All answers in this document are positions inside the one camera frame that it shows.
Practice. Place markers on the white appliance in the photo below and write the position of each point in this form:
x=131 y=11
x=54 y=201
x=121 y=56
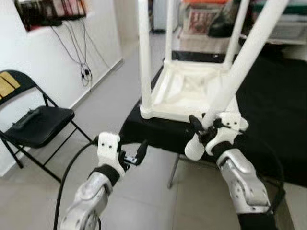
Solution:
x=159 y=14

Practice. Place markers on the black folding chair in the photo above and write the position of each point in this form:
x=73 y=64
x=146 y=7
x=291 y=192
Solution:
x=43 y=122

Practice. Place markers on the black bag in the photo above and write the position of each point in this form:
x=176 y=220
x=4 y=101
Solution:
x=221 y=26

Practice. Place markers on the white plastic table leg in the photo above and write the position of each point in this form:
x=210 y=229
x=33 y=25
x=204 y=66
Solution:
x=145 y=57
x=236 y=33
x=170 y=33
x=249 y=52

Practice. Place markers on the clear plastic storage box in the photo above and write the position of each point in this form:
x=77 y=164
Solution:
x=288 y=28

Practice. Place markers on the black tablecloth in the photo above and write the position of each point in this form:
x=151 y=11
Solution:
x=278 y=105

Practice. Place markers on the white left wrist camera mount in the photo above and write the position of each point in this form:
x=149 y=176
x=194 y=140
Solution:
x=109 y=151

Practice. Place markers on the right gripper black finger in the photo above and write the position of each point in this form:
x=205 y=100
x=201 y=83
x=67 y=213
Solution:
x=196 y=125

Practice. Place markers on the beige woven mat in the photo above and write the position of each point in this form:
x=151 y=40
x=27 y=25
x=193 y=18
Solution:
x=201 y=44

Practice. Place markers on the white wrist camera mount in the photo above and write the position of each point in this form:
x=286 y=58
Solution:
x=228 y=127
x=109 y=151

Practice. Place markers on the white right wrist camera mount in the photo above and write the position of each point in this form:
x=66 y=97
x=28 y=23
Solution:
x=228 y=127

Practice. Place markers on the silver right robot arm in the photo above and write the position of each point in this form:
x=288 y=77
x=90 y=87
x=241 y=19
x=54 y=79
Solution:
x=244 y=182

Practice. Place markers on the clear bin with orange lid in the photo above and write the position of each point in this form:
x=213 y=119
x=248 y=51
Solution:
x=201 y=4

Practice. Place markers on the dark wall shelf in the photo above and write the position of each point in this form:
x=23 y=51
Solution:
x=48 y=12

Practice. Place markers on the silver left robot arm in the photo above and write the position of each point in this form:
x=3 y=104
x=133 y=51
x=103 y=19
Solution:
x=91 y=201

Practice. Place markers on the red printed box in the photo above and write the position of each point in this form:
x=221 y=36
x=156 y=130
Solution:
x=200 y=20

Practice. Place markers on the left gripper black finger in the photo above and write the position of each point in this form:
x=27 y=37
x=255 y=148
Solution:
x=142 y=149

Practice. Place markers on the metal folding table frame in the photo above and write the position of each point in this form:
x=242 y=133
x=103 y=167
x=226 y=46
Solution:
x=173 y=170

